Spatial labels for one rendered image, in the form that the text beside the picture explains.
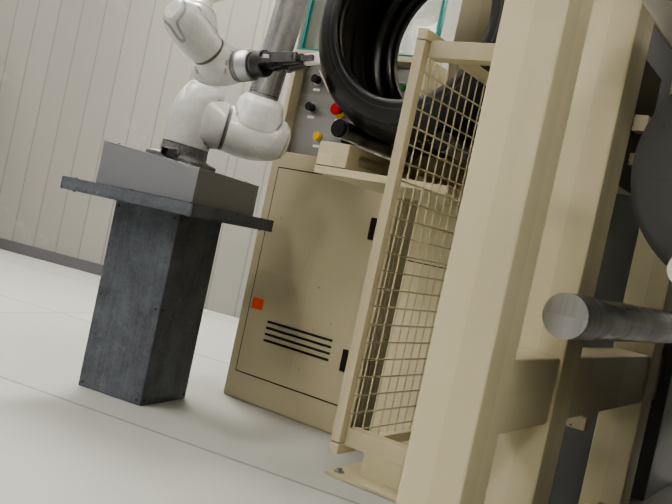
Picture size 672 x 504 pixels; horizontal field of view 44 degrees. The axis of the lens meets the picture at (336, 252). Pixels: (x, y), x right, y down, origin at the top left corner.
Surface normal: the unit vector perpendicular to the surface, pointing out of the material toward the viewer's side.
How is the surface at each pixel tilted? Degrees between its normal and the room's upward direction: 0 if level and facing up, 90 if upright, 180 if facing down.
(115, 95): 90
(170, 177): 90
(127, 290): 90
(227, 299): 90
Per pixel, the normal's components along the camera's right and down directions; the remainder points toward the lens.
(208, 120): 0.26, 0.10
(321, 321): -0.54, -0.10
